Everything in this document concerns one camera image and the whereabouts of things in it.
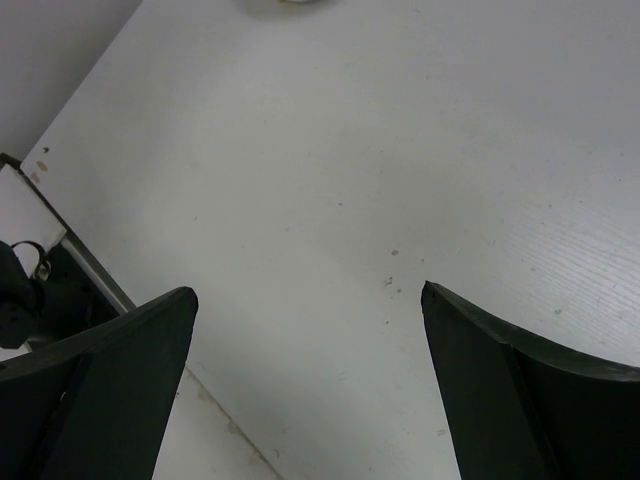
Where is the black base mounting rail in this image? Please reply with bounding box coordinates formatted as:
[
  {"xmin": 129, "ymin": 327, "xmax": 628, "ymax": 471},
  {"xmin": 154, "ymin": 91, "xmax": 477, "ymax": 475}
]
[{"xmin": 1, "ymin": 154, "xmax": 131, "ymax": 352}]

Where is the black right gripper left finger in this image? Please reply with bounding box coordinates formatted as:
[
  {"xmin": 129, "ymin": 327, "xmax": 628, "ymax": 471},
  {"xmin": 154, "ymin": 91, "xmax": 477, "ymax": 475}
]
[{"xmin": 1, "ymin": 287, "xmax": 198, "ymax": 479}]

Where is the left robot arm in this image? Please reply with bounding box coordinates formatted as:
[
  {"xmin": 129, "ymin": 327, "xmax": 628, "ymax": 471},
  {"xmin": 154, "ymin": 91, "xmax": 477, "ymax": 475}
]
[{"xmin": 1, "ymin": 240, "xmax": 52, "ymax": 350}]

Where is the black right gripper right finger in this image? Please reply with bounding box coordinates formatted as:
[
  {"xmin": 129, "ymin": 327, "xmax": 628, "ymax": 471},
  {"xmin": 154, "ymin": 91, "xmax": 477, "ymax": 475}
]
[{"xmin": 421, "ymin": 282, "xmax": 639, "ymax": 479}]

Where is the white round compartment container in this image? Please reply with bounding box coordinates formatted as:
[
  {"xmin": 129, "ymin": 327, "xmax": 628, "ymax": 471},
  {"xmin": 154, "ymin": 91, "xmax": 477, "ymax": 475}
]
[{"xmin": 236, "ymin": 0, "xmax": 335, "ymax": 17}]

